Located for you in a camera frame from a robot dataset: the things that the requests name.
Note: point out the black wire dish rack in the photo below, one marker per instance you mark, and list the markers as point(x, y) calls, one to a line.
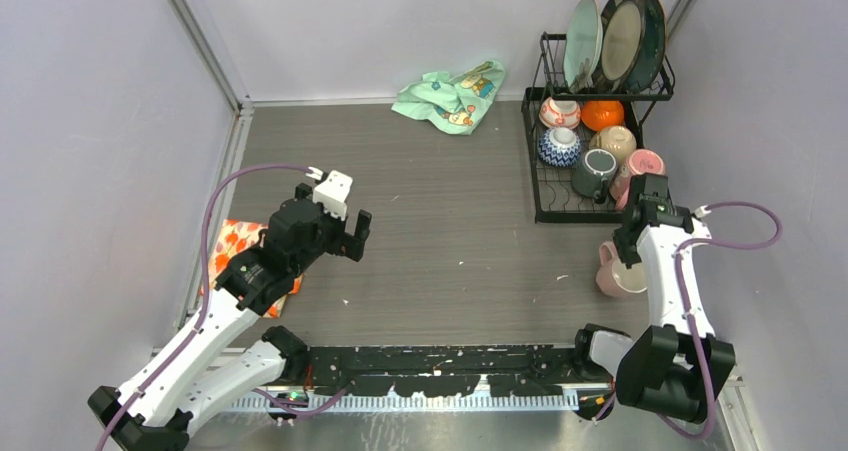
point(554, 200)

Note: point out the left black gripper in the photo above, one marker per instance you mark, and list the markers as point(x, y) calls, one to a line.
point(352, 245)

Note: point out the pink glass mug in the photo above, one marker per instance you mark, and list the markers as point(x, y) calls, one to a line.
point(640, 162)

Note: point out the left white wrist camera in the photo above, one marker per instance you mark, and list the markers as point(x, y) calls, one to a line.
point(331, 191)

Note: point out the orange floral cloth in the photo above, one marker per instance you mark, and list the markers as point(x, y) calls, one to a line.
point(234, 237)

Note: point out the black rimmed cream plate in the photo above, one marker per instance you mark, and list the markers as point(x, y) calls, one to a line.
point(623, 23)

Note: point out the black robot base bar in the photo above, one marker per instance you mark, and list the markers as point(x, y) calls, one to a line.
point(442, 371)

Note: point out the dark green mug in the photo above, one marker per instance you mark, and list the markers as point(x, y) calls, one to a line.
point(594, 173)

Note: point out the pale pink mug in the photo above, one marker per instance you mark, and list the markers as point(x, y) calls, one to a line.
point(614, 278)

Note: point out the mint green flower plate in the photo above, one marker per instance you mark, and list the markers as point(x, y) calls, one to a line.
point(583, 46)

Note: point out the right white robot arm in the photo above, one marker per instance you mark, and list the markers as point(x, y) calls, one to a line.
point(677, 367)

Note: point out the mint green cartoon cloth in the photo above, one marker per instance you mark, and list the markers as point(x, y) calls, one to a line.
point(454, 104)

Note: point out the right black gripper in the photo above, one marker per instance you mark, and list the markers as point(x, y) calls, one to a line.
point(626, 253)

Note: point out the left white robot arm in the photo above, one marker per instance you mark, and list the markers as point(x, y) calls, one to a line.
point(173, 396)

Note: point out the dark blue floral plate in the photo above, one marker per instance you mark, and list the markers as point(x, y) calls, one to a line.
point(652, 50)

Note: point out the white bowl orange outside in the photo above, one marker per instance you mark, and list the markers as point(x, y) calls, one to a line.
point(600, 114)

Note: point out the orange coral pattern bowl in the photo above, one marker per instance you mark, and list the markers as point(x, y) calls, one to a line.
point(560, 113)

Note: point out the white ceramic bowl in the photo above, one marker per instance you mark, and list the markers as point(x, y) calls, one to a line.
point(617, 140)

